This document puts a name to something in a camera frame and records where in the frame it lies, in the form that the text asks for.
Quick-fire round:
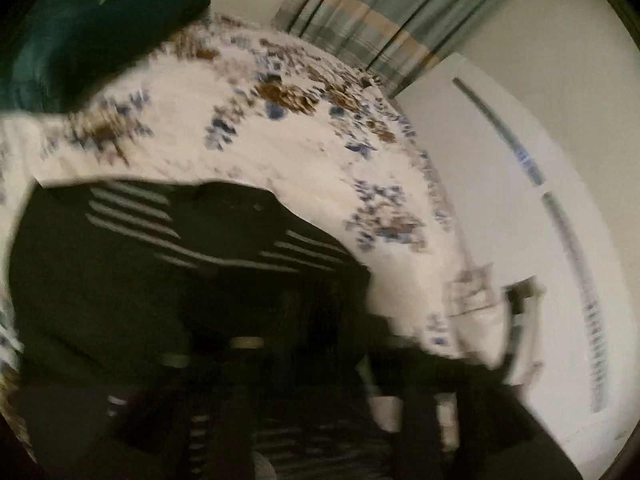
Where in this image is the dark green pillow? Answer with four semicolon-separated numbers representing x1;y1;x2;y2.
0;0;212;115

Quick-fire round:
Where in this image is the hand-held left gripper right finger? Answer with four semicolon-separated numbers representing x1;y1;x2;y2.
372;332;481;480

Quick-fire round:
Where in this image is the floral white bedsheet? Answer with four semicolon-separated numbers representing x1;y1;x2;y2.
0;12;506;466

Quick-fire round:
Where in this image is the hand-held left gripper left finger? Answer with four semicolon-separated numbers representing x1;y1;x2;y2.
159;335;266;480

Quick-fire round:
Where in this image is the long dark wardrobe handle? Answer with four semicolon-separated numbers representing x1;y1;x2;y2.
452;77;547;188
541;190;610;413

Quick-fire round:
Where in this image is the striped green curtain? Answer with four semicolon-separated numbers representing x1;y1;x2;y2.
272;0;551;100

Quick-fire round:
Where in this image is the black striped garment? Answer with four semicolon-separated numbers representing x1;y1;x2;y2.
7;180;581;480

